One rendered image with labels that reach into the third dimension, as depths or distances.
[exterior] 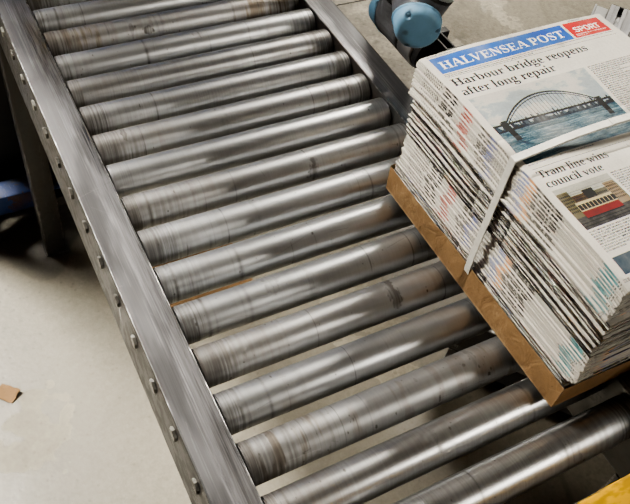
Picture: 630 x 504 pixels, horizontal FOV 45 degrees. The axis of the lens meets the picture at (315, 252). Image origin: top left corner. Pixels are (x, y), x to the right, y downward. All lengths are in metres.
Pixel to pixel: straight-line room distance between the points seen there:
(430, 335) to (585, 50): 0.40
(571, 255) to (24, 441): 1.28
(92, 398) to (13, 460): 0.20
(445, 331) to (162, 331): 0.34
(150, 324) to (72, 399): 0.90
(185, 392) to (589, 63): 0.62
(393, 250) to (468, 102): 0.24
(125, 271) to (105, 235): 0.06
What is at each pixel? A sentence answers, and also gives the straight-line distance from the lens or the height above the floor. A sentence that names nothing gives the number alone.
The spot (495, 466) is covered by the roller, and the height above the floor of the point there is 0.80.
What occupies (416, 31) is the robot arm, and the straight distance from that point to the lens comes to 1.25.
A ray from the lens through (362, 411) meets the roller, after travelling 0.88.
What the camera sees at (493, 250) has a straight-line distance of 0.92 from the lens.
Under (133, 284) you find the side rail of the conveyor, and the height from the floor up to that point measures 0.80.
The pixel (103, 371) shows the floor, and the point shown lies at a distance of 1.83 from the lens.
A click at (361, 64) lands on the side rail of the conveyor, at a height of 0.80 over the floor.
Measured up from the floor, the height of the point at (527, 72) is 1.03.
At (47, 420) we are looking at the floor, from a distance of 1.79.
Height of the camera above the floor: 1.56
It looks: 50 degrees down
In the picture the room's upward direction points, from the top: 10 degrees clockwise
